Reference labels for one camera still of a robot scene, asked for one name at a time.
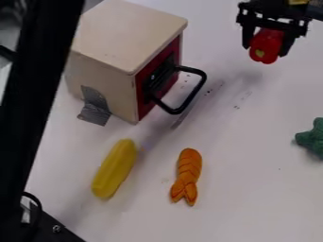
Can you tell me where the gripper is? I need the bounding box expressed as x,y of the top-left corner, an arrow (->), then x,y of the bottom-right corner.
234,0 -> 323,58

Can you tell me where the red toy pepper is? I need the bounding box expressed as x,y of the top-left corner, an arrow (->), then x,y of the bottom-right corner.
248,27 -> 287,65

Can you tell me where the green cloth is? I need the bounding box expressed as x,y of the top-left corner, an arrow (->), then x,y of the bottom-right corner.
294,117 -> 323,161

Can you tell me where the drawer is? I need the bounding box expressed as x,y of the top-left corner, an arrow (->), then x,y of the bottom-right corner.
133,33 -> 209,122

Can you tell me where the cabinet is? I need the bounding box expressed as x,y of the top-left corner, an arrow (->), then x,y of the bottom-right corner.
62,0 -> 190,126

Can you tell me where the orange toy shrimp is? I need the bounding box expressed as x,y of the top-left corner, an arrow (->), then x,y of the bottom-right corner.
169,147 -> 204,207

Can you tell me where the grey tape piece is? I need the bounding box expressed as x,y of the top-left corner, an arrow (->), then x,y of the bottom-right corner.
76,84 -> 114,127

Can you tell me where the yellow toy corn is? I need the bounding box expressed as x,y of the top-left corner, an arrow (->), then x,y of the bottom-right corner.
91,138 -> 139,199

